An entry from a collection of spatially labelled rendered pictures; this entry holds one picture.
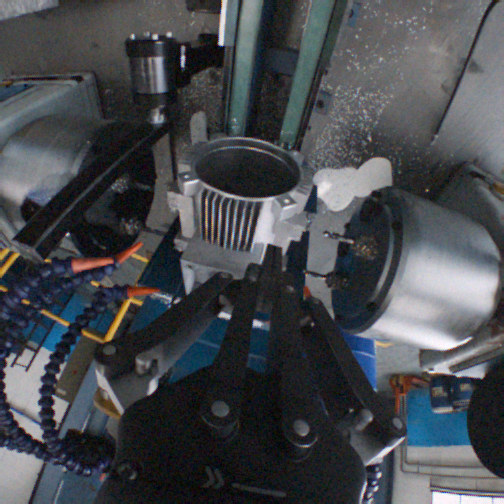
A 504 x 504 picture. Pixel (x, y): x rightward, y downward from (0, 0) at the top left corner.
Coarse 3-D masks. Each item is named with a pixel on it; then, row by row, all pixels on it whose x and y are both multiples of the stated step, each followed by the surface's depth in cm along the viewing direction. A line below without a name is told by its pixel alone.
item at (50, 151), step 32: (32, 128) 28; (64, 128) 28; (96, 128) 29; (128, 128) 34; (0, 160) 28; (32, 160) 26; (64, 160) 26; (0, 192) 27; (32, 192) 27; (128, 192) 39; (96, 224) 33; (128, 224) 39; (96, 256) 36
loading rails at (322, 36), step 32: (224, 0) 22; (256, 0) 23; (320, 0) 22; (352, 0) 20; (224, 32) 26; (256, 32) 26; (320, 32) 25; (224, 64) 29; (256, 64) 31; (288, 64) 34; (320, 64) 27; (224, 96) 33; (256, 96) 39; (320, 96) 39; (224, 128) 37; (288, 128) 36
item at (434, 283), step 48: (384, 192) 34; (384, 240) 30; (432, 240) 25; (480, 240) 26; (336, 288) 40; (384, 288) 27; (432, 288) 25; (480, 288) 25; (384, 336) 30; (432, 336) 28
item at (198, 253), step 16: (192, 240) 32; (208, 240) 33; (192, 256) 31; (208, 256) 31; (224, 256) 31; (240, 256) 32; (256, 256) 32; (192, 272) 37; (208, 272) 34; (240, 272) 30; (192, 288) 39
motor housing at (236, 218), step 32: (192, 160) 30; (224, 160) 39; (256, 160) 39; (288, 160) 36; (224, 192) 27; (256, 192) 44; (288, 192) 29; (192, 224) 37; (224, 224) 31; (256, 224) 28
